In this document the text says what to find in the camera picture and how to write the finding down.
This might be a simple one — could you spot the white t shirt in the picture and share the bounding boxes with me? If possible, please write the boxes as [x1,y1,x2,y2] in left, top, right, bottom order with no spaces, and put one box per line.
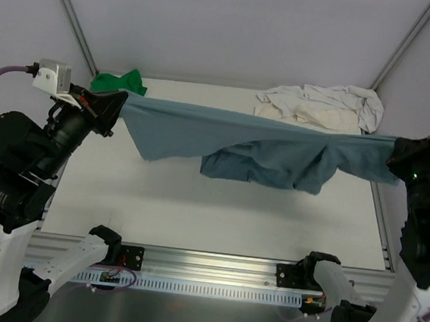
[256,85,384,133]

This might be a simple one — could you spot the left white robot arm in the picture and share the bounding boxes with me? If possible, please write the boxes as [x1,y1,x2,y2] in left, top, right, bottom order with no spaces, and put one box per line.
[0,86,127,322]

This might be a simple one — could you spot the slotted white cable duct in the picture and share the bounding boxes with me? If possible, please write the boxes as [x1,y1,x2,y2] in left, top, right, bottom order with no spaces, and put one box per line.
[72,269,303,308]

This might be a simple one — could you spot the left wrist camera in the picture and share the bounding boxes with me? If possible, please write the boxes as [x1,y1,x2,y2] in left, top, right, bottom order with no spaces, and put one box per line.
[33,58,72,97]

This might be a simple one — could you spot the aluminium frame post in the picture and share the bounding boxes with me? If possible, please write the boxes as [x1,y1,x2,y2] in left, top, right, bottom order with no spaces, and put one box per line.
[370,1,430,92]
[59,0,99,77]

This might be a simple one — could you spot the right aluminium frame post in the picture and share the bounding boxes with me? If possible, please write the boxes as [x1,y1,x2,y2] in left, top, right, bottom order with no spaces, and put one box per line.
[370,1,430,92]

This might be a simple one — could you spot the blue t shirt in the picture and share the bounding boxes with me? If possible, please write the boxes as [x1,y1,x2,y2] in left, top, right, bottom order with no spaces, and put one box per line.
[121,94,397,195]

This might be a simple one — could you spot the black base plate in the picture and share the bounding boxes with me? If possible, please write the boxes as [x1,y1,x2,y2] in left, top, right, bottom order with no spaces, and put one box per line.
[275,263,322,292]
[110,244,146,271]

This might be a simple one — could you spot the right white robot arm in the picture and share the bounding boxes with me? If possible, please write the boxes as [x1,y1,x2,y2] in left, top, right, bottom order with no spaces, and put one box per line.
[296,136,430,322]

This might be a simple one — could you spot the aluminium mounting rail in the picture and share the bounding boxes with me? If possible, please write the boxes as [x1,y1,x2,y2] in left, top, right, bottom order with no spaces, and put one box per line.
[25,232,394,302]

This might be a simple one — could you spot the green t shirt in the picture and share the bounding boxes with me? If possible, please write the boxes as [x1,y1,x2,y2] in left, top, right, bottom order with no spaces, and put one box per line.
[89,69,147,96]

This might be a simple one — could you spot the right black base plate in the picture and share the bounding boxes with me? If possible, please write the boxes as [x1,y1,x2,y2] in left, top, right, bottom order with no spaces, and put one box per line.
[275,263,322,292]

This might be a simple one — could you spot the left aluminium frame post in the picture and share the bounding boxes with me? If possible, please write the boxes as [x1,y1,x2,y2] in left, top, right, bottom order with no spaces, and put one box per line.
[59,0,99,77]

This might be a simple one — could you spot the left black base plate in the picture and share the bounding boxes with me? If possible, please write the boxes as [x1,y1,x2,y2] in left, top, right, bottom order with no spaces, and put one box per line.
[110,244,146,271]

